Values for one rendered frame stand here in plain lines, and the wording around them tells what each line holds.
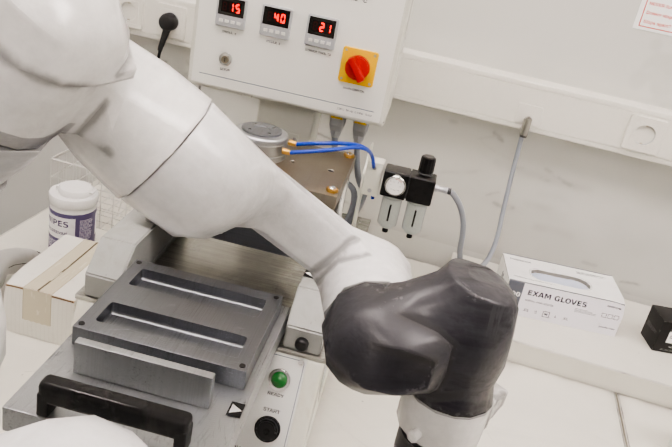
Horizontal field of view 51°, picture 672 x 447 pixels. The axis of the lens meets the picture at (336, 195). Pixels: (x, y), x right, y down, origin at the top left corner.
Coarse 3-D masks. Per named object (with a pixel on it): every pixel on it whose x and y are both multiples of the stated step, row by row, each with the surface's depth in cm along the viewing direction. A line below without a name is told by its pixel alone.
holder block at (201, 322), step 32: (128, 288) 86; (160, 288) 90; (192, 288) 90; (224, 288) 90; (96, 320) 79; (128, 320) 82; (160, 320) 82; (192, 320) 82; (224, 320) 83; (256, 320) 84; (160, 352) 76; (192, 352) 77; (224, 352) 80; (256, 352) 79; (224, 384) 76
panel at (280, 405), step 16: (272, 368) 91; (288, 368) 91; (304, 368) 91; (288, 384) 90; (256, 400) 91; (272, 400) 91; (288, 400) 91; (256, 416) 91; (272, 416) 91; (288, 416) 91; (240, 432) 91; (288, 432) 91
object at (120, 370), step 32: (64, 352) 77; (96, 352) 72; (128, 352) 72; (32, 384) 71; (96, 384) 73; (128, 384) 73; (160, 384) 73; (192, 384) 72; (256, 384) 78; (32, 416) 68; (64, 416) 68; (224, 416) 72
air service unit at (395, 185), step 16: (368, 160) 114; (384, 160) 115; (432, 160) 112; (368, 176) 114; (384, 176) 113; (400, 176) 112; (416, 176) 113; (432, 176) 114; (368, 192) 115; (384, 192) 114; (400, 192) 113; (416, 192) 113; (432, 192) 113; (448, 192) 114; (384, 208) 116; (416, 208) 115; (384, 224) 117; (416, 224) 116
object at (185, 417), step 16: (48, 384) 66; (64, 384) 66; (80, 384) 67; (48, 400) 67; (64, 400) 66; (80, 400) 66; (96, 400) 66; (112, 400) 66; (128, 400) 66; (144, 400) 67; (112, 416) 66; (128, 416) 66; (144, 416) 65; (160, 416) 65; (176, 416) 65; (192, 416) 66; (160, 432) 66; (176, 432) 65
